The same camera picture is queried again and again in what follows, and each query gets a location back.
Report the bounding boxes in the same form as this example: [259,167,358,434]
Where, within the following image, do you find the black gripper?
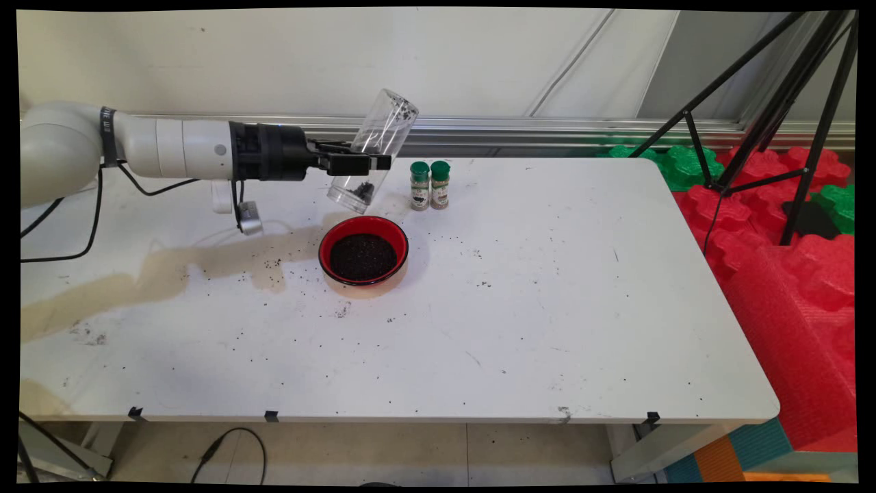
[229,121,393,181]

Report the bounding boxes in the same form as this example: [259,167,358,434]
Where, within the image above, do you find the clear plastic jar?
[326,88,420,215]

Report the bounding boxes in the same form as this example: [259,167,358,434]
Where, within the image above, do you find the spice bottle green lid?
[410,162,432,212]
[430,160,452,210]

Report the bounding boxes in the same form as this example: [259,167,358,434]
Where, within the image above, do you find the red bowl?
[318,216,410,287]

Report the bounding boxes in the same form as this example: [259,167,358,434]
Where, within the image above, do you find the black seeds pile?
[329,233,398,281]

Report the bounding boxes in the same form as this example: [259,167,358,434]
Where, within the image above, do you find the large green foam block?
[599,144,725,192]

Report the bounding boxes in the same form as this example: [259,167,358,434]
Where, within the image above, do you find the grey slanted table leg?
[19,422,114,480]

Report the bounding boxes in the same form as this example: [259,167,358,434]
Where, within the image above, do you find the white table leg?
[609,421,743,483]

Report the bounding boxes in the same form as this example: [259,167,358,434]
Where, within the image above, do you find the black tripod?
[628,10,858,247]

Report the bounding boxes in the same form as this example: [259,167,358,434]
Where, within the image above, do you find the red foam blocks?
[671,146,858,453]

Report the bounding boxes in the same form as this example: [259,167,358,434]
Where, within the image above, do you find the black foam piece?
[782,201,842,240]

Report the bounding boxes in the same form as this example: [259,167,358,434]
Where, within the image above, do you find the small green foam block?
[811,184,856,236]

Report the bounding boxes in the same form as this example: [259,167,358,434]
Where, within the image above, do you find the blue orange foam mat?
[664,418,858,483]

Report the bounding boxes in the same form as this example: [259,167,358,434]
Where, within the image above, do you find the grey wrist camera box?
[211,179,264,237]

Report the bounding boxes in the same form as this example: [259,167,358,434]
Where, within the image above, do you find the aluminium wall rail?
[21,112,856,151]

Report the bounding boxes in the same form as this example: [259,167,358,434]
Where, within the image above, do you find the white wall cable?
[530,10,617,117]

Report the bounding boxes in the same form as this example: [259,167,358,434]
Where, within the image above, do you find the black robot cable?
[21,161,245,264]

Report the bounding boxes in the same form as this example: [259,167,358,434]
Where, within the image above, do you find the black floor cable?
[190,428,268,484]

